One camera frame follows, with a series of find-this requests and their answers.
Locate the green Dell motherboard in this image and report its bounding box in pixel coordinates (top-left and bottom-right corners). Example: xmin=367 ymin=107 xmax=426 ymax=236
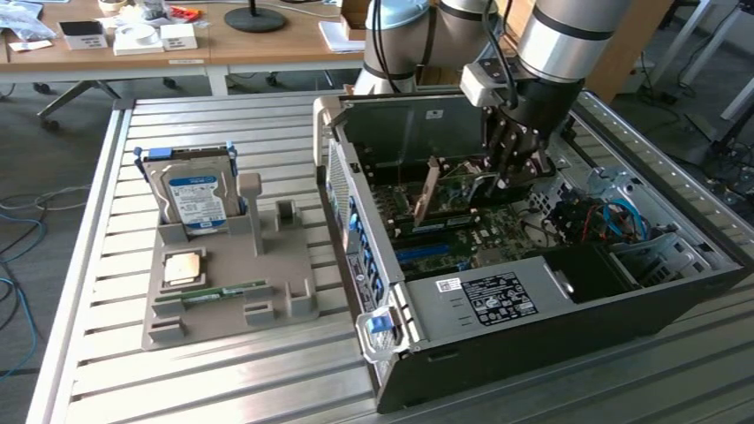
xmin=370 ymin=176 xmax=549 ymax=275

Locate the white tape roll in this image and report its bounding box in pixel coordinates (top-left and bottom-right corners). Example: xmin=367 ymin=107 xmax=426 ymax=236
xmin=116 ymin=24 xmax=162 ymax=46

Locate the open black PC case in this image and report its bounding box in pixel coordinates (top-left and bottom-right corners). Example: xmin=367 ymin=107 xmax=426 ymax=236
xmin=311 ymin=79 xmax=754 ymax=415

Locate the flat white box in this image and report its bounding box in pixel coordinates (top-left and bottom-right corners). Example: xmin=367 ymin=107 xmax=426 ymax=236
xmin=112 ymin=40 xmax=166 ymax=57

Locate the metal socket cover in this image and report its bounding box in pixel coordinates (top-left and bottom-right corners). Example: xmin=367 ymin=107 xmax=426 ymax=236
xmin=450 ymin=158 xmax=489 ymax=180

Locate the blue case latch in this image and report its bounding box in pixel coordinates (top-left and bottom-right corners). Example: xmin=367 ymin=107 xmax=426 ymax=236
xmin=365 ymin=308 xmax=398 ymax=336

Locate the chipset heatsink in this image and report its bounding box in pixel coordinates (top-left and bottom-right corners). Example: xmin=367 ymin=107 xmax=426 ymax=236
xmin=475 ymin=249 xmax=511 ymax=269

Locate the white paper stack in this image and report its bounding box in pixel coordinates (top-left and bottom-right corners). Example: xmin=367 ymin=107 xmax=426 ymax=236
xmin=316 ymin=19 xmax=367 ymax=53

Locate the blue expansion slot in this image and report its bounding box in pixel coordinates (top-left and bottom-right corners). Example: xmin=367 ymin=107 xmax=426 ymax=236
xmin=395 ymin=244 xmax=455 ymax=261

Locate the grey power supply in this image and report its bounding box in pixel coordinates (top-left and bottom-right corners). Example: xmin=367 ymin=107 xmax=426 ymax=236
xmin=403 ymin=255 xmax=577 ymax=344

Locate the dark small parts bag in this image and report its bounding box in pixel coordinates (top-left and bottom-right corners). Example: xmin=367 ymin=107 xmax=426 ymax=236
xmin=138 ymin=0 xmax=170 ymax=21

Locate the clear plastic bag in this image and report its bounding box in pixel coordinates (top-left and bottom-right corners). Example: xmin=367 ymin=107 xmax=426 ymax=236
xmin=0 ymin=0 xmax=58 ymax=41

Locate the grey parts rack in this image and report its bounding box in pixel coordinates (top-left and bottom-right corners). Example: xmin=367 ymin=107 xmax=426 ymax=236
xmin=139 ymin=172 xmax=323 ymax=352

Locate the brown cardboard box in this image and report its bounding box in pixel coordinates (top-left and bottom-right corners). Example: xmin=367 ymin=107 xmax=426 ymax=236
xmin=339 ymin=0 xmax=374 ymax=31

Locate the metal drive cage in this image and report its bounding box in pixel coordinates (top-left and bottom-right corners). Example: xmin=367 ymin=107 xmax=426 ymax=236
xmin=518 ymin=128 xmax=667 ymax=235

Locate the black camera cable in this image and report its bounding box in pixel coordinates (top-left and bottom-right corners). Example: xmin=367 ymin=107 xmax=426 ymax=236
xmin=483 ymin=0 xmax=523 ymax=110

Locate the white box black lid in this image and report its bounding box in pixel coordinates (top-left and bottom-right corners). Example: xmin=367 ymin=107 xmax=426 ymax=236
xmin=58 ymin=20 xmax=110 ymax=50

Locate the black plastic shroud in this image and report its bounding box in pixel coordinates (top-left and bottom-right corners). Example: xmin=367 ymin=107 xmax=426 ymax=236
xmin=539 ymin=244 xmax=643 ymax=305

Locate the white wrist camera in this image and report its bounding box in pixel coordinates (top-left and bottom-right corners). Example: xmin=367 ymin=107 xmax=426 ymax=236
xmin=458 ymin=61 xmax=509 ymax=108

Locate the grey cable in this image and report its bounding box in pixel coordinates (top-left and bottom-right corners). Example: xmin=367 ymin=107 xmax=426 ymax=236
xmin=0 ymin=184 xmax=94 ymax=213

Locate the white card red print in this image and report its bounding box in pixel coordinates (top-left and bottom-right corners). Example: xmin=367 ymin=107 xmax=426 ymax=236
xmin=8 ymin=39 xmax=55 ymax=53

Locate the wooden desk white frame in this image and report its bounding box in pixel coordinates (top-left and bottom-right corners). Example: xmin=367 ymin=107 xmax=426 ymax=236
xmin=0 ymin=0 xmax=215 ymax=133
xmin=208 ymin=0 xmax=531 ymax=96

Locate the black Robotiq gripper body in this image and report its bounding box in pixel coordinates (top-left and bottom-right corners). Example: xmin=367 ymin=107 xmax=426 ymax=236
xmin=499 ymin=72 xmax=589 ymax=147

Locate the metal disk bay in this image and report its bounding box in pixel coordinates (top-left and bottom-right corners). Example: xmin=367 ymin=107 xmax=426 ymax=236
xmin=609 ymin=231 xmax=714 ymax=288

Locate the blue network cable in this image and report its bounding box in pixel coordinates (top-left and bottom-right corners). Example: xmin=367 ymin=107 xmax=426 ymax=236
xmin=0 ymin=211 xmax=46 ymax=382

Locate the wooden cabinet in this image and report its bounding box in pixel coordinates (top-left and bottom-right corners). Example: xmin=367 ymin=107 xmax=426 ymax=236
xmin=491 ymin=0 xmax=677 ymax=102

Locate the small white box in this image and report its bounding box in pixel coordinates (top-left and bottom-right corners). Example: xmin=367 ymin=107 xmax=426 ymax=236
xmin=159 ymin=23 xmax=198 ymax=52

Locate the hard disk with blue bracket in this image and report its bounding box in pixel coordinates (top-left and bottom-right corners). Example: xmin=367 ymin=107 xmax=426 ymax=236
xmin=132 ymin=140 xmax=247 ymax=239

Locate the CPU chip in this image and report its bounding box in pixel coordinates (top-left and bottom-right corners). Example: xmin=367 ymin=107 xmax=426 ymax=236
xmin=162 ymin=254 xmax=202 ymax=286

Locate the red wire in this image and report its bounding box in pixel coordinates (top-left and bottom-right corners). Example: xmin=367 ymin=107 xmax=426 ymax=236
xmin=579 ymin=202 xmax=609 ymax=242

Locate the blue wire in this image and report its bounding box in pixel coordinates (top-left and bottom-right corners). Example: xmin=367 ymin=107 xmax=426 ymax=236
xmin=599 ymin=201 xmax=649 ymax=242

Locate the graphics card with metal bracket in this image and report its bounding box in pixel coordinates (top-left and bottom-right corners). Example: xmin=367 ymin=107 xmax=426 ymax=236
xmin=411 ymin=154 xmax=535 ymax=227

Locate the black round lamp base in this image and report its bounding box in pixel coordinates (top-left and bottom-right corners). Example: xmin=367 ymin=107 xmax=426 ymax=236
xmin=223 ymin=0 xmax=288 ymax=34

